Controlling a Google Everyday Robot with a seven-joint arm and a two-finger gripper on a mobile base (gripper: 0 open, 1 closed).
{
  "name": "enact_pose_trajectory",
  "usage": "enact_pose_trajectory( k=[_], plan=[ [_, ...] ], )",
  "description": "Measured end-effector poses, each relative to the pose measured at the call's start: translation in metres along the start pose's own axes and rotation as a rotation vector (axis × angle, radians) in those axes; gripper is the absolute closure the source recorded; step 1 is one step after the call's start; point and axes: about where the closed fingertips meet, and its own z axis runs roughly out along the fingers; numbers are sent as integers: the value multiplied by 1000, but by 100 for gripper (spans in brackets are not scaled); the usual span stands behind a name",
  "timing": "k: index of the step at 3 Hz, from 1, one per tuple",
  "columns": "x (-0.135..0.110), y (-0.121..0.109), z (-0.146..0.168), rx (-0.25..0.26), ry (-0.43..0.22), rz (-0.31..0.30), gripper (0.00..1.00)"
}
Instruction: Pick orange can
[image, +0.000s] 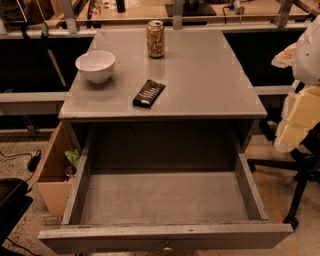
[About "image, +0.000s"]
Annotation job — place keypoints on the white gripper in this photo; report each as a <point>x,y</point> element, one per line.
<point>308,56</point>

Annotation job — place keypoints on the orange patterned drink can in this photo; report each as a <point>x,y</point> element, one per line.
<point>155,39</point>

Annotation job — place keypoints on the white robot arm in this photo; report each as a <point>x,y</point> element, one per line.
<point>306,58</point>

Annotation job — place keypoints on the black office chair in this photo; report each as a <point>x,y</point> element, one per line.
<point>306,165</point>

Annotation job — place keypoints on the black snack bar wrapper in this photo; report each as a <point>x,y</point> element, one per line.
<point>148,94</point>

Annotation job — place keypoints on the grey cabinet table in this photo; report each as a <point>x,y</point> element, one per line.
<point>205,112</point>

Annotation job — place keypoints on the grey open drawer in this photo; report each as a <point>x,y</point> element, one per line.
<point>189,204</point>

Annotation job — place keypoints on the white ceramic bowl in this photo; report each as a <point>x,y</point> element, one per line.
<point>96,66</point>

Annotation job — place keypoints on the metal drawer knob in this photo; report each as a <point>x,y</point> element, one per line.
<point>167,248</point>

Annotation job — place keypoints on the green snack bag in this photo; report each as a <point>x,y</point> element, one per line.
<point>73,156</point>

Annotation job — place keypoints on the cardboard box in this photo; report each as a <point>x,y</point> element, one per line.
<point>53,182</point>

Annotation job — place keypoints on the black power adapter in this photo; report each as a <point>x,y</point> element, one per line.
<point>33,163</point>

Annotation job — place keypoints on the black bin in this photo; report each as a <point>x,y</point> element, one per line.
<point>14,202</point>

